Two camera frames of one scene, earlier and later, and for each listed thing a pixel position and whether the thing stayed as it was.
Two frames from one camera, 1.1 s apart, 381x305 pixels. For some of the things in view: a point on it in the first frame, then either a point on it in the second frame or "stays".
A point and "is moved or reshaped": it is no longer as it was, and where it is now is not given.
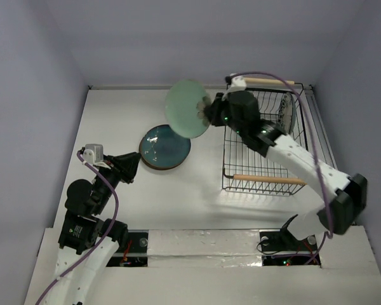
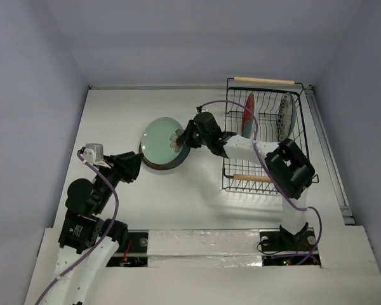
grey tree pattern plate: [287, 112] stays
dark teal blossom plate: [160, 146] is moved or reshaped
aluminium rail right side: [326, 146] stays
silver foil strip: [203, 248] stays
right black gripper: [216, 111] -> [190, 135]
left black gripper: [125, 165] stays
